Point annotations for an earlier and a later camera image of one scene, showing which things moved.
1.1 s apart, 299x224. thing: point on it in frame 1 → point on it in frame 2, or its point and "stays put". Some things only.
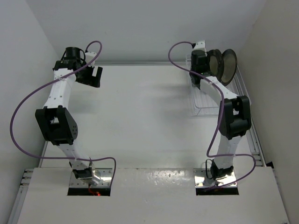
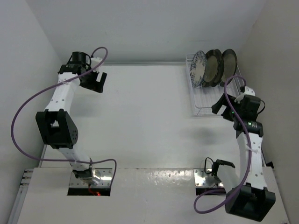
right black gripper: (207, 63) → (221, 101)
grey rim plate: (230, 65) stays put
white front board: (151, 196) stays put
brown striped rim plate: (216, 63) stays put
